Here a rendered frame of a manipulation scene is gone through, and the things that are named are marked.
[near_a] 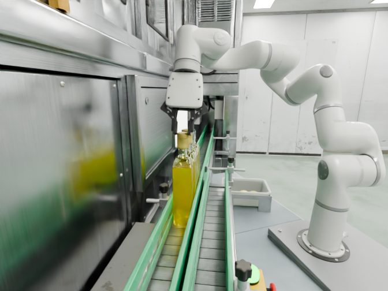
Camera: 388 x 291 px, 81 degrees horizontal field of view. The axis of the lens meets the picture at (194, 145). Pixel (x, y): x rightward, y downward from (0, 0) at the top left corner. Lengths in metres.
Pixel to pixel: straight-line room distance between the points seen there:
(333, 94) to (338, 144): 0.16
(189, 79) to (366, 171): 0.55
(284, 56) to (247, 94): 3.74
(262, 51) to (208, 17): 1.12
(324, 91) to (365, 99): 4.88
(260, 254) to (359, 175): 0.39
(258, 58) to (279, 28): 4.45
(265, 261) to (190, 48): 0.68
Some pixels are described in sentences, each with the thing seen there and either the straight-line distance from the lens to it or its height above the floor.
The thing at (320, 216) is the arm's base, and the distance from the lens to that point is 0.83.
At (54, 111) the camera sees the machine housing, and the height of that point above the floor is 1.25.
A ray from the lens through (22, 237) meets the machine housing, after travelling 0.41.
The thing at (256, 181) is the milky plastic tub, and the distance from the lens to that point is 1.20.
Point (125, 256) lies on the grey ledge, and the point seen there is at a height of 0.88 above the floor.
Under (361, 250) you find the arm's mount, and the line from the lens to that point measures 0.97.
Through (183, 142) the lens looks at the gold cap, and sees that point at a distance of 0.63.
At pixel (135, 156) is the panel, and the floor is 1.09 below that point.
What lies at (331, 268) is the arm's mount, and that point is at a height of 0.77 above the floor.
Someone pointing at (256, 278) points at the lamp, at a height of 0.84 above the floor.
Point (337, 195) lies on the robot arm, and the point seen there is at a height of 0.98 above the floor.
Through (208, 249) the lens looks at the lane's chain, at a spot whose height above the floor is 0.88.
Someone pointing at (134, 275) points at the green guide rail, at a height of 0.96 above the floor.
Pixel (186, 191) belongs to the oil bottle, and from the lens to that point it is 0.67.
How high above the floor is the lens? 1.28
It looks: 14 degrees down
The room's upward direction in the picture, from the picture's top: straight up
